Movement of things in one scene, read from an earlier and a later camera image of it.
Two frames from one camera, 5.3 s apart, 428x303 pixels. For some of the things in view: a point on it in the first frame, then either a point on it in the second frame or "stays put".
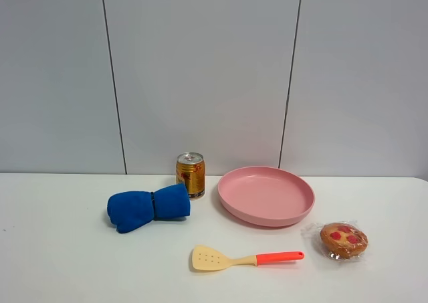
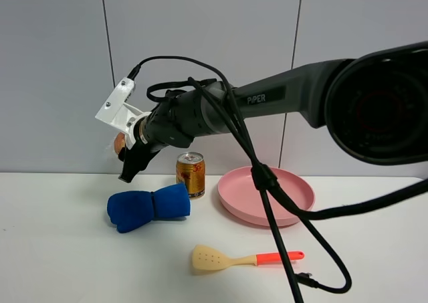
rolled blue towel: x=129 y=211 stays put
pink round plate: x=267 y=196 stays put
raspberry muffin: x=342 y=240 → x=119 y=142
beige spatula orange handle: x=206 y=258 stays put
